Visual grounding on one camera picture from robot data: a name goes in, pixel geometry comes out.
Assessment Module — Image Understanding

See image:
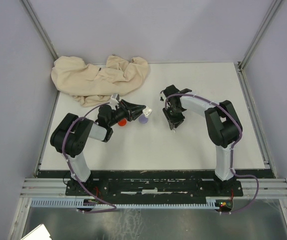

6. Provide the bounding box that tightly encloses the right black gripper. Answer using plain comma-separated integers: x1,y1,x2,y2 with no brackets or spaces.
162,104,185,129

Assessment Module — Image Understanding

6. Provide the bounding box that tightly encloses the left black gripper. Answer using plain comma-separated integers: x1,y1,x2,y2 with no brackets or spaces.
108,99,147,127

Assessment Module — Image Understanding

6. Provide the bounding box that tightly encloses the purple round charging case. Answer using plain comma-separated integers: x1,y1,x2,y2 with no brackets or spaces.
138,114,149,124

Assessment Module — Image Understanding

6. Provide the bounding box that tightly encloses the white round charging case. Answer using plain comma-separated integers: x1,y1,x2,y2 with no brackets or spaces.
142,107,153,118

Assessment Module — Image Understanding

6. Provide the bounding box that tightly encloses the red round charging case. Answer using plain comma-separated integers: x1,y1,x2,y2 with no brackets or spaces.
118,118,127,127

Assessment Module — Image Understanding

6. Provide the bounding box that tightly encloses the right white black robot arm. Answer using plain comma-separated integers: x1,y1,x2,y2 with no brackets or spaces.
159,85,243,196

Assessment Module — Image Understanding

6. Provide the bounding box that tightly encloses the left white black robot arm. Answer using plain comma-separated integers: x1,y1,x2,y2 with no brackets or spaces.
50,99,147,195

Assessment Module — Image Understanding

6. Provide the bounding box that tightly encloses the beige crumpled cloth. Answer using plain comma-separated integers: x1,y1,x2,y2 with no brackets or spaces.
50,55,149,107

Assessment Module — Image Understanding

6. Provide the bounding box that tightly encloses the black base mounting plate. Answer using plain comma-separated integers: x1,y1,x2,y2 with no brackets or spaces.
66,170,241,205

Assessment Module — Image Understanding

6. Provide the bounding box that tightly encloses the control box with leds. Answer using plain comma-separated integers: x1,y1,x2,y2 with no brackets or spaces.
218,200,234,212

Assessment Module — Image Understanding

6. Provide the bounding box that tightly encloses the white sheet corner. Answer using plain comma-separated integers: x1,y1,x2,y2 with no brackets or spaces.
21,224,52,240

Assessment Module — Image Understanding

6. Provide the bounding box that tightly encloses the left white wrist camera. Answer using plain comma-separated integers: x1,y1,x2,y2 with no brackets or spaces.
109,93,120,106

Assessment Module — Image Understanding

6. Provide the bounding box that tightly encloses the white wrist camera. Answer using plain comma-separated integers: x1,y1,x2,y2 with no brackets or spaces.
159,92,165,102
109,93,120,106

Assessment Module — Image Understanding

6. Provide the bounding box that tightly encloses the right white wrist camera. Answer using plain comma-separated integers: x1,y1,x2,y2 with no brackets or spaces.
159,92,165,102

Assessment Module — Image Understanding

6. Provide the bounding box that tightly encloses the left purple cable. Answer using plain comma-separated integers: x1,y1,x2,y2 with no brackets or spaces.
61,101,118,215

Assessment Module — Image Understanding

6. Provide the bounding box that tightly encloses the aluminium frame rail front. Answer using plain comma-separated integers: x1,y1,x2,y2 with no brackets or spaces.
20,178,287,200

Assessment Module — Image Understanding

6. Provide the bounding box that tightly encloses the grey slotted cable duct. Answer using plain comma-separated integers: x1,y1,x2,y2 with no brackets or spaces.
30,197,222,209

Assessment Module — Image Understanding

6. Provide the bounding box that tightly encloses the left aluminium corner post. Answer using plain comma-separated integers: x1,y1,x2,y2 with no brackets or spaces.
19,0,59,61

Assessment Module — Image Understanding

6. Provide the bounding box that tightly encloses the aluminium corner post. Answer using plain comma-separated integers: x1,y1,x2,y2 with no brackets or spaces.
238,0,284,72
19,0,59,61

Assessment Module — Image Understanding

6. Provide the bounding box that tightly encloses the right aluminium corner post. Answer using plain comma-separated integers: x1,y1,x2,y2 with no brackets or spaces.
238,0,284,72

